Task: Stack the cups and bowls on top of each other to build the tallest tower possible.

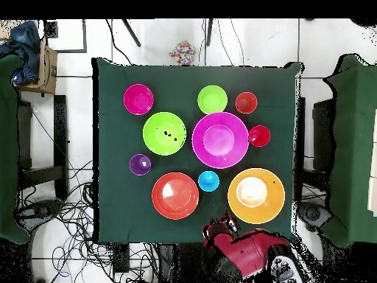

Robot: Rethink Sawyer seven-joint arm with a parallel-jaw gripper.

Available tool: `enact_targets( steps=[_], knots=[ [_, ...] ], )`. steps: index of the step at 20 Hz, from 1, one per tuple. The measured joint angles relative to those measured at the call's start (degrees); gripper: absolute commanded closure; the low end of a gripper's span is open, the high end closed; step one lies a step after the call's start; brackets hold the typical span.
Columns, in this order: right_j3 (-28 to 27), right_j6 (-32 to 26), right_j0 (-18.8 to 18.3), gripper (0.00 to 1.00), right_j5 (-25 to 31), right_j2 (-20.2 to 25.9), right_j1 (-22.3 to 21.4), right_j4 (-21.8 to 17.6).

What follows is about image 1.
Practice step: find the dark green table cloth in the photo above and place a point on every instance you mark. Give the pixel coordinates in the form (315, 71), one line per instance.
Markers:
(117, 206)

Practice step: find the red-orange cup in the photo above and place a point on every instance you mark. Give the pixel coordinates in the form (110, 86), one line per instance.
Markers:
(246, 103)

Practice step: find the blue cup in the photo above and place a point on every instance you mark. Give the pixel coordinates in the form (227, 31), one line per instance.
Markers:
(208, 181)

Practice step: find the red-orange bowl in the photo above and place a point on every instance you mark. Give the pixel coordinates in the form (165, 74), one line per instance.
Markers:
(176, 200)

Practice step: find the black metal frame stand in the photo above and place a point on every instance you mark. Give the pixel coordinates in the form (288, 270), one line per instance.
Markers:
(60, 147)
(324, 135)

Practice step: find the large pink bowl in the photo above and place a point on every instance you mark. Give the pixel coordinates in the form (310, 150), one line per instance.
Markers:
(220, 140)

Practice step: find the small green bowl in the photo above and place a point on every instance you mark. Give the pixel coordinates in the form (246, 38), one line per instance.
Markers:
(212, 99)

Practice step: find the thin black square frame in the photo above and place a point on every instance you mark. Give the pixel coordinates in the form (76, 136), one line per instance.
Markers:
(70, 51)

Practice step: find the large orange bowl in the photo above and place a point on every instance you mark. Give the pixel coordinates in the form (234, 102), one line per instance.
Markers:
(271, 206)

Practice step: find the black power strip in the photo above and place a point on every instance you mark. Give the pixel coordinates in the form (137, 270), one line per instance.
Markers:
(121, 259)

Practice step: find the blue cloth bundle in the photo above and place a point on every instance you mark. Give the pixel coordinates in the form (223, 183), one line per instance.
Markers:
(25, 38)

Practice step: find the small pink bowl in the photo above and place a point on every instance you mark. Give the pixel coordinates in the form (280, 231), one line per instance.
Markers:
(138, 99)

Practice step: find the large green bowl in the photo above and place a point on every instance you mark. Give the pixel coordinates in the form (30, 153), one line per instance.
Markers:
(159, 141)

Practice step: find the black tripod leg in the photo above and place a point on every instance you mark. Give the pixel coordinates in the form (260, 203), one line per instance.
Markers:
(208, 32)
(131, 33)

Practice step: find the brown cardboard box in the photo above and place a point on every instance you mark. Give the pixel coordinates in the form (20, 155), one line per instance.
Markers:
(48, 73)

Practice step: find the red cup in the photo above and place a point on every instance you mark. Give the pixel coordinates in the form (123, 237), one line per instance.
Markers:
(260, 136)

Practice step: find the green cloth covered side table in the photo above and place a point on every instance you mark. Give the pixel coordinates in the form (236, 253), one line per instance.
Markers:
(7, 147)
(353, 147)

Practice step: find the purple cup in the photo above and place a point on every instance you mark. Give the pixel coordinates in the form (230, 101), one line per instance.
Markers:
(140, 164)

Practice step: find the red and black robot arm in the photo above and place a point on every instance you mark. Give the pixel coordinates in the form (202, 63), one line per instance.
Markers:
(250, 253)

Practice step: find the colourful patterned box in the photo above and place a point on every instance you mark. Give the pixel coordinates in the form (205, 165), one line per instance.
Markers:
(182, 53)

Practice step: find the black pedestal leg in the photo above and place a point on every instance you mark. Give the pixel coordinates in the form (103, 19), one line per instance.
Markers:
(312, 213)
(38, 210)

